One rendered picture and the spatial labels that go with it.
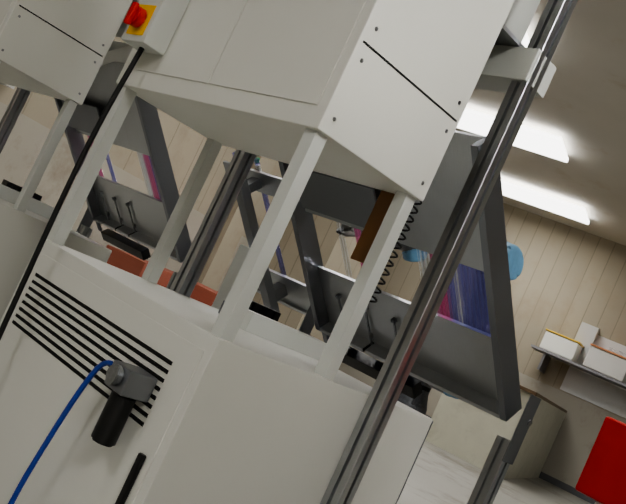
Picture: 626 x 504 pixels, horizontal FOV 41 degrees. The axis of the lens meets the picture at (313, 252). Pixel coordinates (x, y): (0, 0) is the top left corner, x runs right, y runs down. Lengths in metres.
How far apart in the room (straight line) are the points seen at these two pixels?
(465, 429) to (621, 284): 3.62
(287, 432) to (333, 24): 0.73
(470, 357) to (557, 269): 9.44
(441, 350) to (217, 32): 0.98
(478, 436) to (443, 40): 7.26
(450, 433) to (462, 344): 6.62
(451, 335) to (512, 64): 0.71
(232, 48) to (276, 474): 0.81
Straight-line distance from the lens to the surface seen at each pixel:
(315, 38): 1.53
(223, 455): 1.50
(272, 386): 1.51
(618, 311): 11.38
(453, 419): 8.73
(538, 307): 11.48
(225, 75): 1.67
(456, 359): 2.18
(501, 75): 1.79
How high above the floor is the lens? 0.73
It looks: 3 degrees up
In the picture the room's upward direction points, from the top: 25 degrees clockwise
